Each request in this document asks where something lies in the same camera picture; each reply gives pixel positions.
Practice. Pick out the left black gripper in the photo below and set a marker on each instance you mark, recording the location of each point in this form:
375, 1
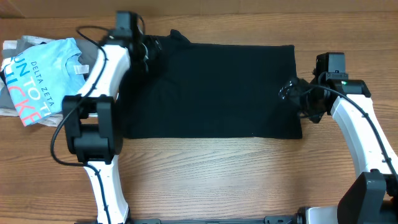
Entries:
155, 48

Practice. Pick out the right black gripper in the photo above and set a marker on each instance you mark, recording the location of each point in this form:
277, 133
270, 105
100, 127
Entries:
298, 96

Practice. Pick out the black t-shirt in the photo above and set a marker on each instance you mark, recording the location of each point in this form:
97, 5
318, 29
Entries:
210, 91

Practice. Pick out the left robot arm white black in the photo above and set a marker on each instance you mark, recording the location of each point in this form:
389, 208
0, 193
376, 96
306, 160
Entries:
91, 123

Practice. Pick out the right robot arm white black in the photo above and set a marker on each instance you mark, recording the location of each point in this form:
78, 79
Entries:
372, 198

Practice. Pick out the grey folded t-shirt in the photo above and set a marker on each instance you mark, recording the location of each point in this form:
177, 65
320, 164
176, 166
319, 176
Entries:
89, 52

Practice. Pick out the light blue printed t-shirt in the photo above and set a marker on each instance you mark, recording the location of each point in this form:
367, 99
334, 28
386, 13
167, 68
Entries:
38, 78

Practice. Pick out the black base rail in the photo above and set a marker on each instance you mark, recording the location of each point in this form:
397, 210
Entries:
279, 219

